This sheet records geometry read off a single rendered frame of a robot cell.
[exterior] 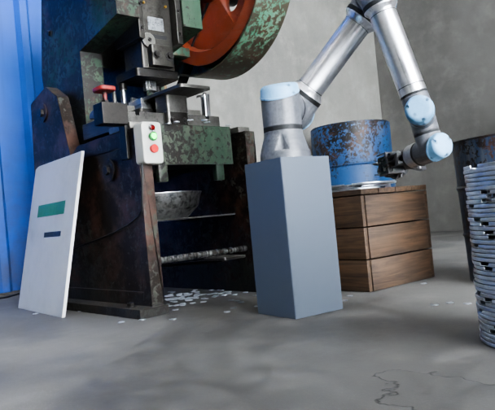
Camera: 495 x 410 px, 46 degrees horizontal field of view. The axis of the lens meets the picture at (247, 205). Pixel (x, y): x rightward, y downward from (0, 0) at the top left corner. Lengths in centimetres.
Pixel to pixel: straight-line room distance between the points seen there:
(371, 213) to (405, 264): 25
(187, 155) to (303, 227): 65
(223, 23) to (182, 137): 69
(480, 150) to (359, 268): 55
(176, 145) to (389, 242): 83
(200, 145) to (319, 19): 313
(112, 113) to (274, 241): 70
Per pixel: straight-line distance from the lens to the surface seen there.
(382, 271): 206
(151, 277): 194
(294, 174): 163
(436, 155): 176
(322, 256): 169
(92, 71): 247
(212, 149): 220
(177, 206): 218
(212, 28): 268
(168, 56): 232
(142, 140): 190
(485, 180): 119
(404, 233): 216
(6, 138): 329
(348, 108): 520
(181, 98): 223
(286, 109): 170
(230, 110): 419
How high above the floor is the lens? 30
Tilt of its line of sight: 1 degrees up
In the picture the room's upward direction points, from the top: 5 degrees counter-clockwise
